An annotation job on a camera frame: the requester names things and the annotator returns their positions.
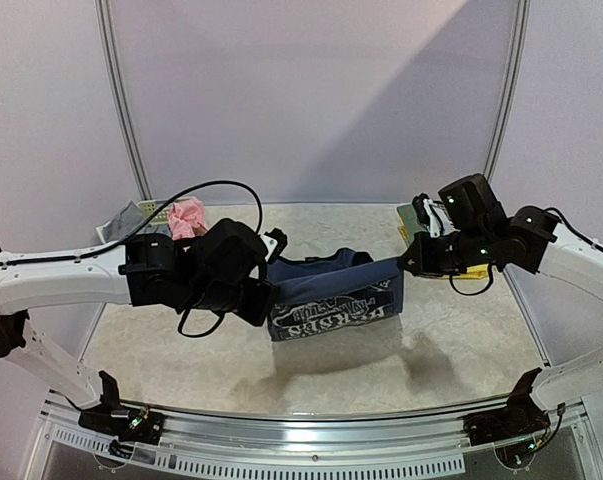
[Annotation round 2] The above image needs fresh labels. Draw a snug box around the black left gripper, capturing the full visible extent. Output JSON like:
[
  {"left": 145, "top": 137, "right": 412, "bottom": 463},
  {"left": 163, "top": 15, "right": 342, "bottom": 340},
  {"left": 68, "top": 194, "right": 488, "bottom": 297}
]
[{"left": 184, "top": 276, "right": 280, "bottom": 326}]

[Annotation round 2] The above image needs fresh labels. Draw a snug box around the grey garment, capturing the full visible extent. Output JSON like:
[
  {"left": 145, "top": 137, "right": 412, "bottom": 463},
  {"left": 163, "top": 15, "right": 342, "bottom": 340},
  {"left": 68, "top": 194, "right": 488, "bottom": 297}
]
[{"left": 96, "top": 201, "right": 145, "bottom": 244}]

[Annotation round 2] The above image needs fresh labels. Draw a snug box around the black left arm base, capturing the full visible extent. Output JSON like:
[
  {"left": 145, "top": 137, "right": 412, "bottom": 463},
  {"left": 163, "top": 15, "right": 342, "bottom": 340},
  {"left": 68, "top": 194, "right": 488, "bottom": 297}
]
[{"left": 78, "top": 371, "right": 166, "bottom": 445}]

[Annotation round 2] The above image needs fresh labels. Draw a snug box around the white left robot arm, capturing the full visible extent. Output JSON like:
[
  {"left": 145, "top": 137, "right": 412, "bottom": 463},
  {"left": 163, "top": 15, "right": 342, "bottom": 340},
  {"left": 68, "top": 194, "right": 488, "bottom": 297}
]
[{"left": 0, "top": 232, "right": 279, "bottom": 434}]

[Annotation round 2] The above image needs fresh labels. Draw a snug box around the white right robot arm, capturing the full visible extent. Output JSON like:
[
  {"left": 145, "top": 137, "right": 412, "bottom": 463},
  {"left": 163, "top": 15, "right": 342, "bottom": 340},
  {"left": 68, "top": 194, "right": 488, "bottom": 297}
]
[{"left": 399, "top": 206, "right": 603, "bottom": 436}]

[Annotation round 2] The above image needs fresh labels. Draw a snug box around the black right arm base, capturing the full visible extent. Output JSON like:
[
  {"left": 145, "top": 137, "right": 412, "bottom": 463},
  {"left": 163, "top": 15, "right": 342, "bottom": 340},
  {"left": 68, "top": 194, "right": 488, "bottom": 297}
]
[{"left": 463, "top": 367, "right": 566, "bottom": 454}]

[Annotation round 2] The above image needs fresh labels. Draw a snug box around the beige perforated laundry basket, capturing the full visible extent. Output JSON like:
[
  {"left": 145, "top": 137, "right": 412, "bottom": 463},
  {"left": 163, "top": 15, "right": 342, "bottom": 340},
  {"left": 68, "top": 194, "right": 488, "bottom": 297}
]
[{"left": 136, "top": 200, "right": 172, "bottom": 231}]

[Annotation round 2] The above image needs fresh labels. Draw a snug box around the green printed folded t-shirt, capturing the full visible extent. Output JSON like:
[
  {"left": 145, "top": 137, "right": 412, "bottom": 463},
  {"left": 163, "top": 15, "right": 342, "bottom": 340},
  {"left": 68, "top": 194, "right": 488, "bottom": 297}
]
[{"left": 396, "top": 204, "right": 427, "bottom": 245}]

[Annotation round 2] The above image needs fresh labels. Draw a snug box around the yellow folded t-shirt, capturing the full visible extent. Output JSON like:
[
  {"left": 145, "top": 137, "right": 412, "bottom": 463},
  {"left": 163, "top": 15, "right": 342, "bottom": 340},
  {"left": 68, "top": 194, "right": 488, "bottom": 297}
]
[{"left": 398, "top": 224, "right": 488, "bottom": 280}]

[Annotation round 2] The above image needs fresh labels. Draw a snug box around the pink garment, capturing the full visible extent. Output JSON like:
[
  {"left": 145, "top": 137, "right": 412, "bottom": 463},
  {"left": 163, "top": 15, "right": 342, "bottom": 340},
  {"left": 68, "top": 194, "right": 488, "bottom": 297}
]
[{"left": 168, "top": 197, "right": 207, "bottom": 240}]

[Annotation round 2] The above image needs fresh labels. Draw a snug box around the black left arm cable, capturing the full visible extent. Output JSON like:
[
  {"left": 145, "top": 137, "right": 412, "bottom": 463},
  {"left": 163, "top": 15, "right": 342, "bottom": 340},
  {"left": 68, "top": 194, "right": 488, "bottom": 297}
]
[{"left": 0, "top": 180, "right": 265, "bottom": 337}]

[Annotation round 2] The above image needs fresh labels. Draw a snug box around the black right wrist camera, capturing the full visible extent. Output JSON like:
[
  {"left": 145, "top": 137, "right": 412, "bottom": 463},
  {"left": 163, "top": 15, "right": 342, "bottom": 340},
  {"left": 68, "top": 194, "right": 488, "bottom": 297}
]
[{"left": 411, "top": 173, "right": 508, "bottom": 238}]

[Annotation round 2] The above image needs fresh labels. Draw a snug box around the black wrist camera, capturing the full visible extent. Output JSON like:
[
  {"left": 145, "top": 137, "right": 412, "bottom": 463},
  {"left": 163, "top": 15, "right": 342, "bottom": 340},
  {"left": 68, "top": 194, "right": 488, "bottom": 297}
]
[
  {"left": 192, "top": 218, "right": 288, "bottom": 285},
  {"left": 411, "top": 173, "right": 508, "bottom": 238}
]

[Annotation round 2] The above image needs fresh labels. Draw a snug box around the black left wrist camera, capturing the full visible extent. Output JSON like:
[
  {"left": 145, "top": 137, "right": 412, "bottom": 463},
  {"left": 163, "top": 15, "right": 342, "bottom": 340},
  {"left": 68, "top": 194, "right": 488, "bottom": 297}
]
[{"left": 192, "top": 218, "right": 288, "bottom": 285}]

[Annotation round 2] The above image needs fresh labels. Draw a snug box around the aluminium front rail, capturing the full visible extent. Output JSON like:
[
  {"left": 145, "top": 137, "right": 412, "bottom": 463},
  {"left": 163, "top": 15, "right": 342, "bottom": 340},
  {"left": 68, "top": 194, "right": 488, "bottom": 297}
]
[{"left": 25, "top": 392, "right": 603, "bottom": 479}]

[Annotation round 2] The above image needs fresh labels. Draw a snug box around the left aluminium frame post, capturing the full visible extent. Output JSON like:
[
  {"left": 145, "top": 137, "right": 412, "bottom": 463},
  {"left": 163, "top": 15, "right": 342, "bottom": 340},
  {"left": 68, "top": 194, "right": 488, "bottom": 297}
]
[{"left": 95, "top": 0, "right": 152, "bottom": 200}]

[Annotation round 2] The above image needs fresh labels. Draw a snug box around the aluminium frame post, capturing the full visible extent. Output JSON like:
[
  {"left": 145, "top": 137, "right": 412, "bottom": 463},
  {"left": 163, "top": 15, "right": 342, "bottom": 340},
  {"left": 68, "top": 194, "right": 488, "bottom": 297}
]
[
  {"left": 483, "top": 0, "right": 531, "bottom": 182},
  {"left": 95, "top": 0, "right": 152, "bottom": 200}
]

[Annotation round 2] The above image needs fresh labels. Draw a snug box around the right aluminium frame post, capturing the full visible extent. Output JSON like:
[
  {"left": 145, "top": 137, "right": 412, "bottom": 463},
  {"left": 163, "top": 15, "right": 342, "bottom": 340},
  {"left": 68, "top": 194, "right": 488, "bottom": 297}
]
[{"left": 483, "top": 0, "right": 531, "bottom": 182}]

